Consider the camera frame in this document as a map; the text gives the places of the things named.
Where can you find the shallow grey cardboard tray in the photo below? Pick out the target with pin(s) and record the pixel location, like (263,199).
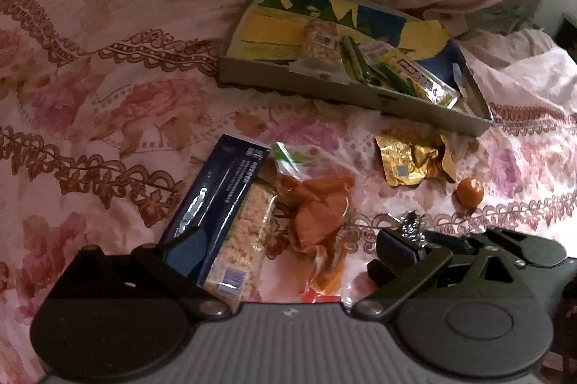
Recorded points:
(315,88)

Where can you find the silver foil candy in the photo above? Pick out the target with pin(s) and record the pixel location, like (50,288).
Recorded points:
(412,226)

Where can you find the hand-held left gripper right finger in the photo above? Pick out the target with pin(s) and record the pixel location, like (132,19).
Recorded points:
(396,248)

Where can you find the long blue snack packet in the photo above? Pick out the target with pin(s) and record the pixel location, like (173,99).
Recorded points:
(225,176)

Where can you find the gold foil snack packet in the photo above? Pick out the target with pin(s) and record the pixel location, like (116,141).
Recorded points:
(405,158)

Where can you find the dark cabinet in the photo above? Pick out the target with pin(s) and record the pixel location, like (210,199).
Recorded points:
(569,34)

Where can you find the small orange ball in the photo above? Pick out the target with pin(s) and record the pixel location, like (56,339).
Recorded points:
(469,194)

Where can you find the cartoon printed paper sheet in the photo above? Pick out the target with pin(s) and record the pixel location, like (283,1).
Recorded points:
(270,27)

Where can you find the printed snack packet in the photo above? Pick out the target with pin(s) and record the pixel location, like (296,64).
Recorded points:
(428,84)

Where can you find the clear packet orange snack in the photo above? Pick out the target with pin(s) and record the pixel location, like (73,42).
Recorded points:
(315,203)

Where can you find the green cloth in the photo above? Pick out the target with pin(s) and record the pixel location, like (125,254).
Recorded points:
(514,9)

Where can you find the floral pink blanket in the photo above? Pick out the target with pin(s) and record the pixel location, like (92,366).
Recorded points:
(112,104)

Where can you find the clear rice cracker packet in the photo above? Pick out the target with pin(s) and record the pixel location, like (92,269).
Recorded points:
(318,50)
(248,226)

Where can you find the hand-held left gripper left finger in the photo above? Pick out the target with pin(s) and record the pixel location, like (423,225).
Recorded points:
(185,251)

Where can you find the small green snack packet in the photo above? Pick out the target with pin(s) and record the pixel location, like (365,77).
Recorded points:
(392,79)
(356,59)

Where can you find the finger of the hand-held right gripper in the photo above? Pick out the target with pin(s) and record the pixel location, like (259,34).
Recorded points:
(455,240)

